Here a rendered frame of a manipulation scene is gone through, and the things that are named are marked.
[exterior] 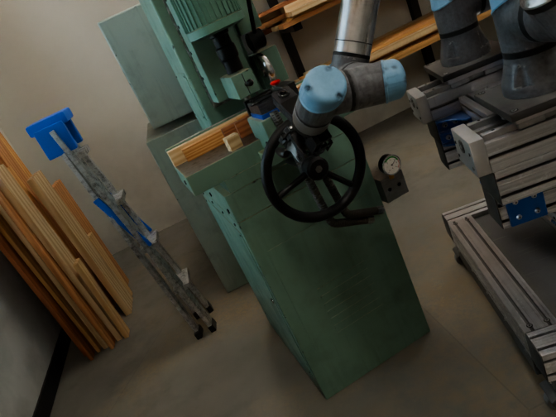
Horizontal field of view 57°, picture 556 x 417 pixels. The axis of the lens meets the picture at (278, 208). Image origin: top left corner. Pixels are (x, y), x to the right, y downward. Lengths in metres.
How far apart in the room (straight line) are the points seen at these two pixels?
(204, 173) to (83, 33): 2.57
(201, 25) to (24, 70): 2.56
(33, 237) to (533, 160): 2.14
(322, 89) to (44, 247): 2.03
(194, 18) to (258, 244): 0.65
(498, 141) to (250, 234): 0.70
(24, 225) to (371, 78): 2.02
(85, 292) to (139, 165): 1.43
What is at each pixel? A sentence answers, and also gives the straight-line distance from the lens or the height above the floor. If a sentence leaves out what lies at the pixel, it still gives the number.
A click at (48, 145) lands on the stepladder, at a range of 2.20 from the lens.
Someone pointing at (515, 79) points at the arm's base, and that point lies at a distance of 1.25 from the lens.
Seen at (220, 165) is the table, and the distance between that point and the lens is 1.40.
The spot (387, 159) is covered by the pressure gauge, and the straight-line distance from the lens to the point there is 1.53.
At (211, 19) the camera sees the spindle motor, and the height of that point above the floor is 1.23.
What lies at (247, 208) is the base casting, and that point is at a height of 0.74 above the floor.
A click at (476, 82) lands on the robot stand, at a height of 0.75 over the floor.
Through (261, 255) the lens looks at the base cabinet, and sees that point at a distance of 1.50.
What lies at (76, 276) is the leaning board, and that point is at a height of 0.42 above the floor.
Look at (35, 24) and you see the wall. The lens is 3.90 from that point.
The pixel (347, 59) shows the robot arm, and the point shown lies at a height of 1.06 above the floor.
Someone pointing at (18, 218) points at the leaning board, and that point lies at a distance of 2.63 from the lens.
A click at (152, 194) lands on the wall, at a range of 3.97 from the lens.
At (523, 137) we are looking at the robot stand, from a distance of 1.26.
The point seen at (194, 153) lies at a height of 0.92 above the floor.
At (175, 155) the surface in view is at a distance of 1.55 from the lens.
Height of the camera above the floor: 1.23
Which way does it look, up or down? 21 degrees down
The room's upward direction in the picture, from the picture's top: 25 degrees counter-clockwise
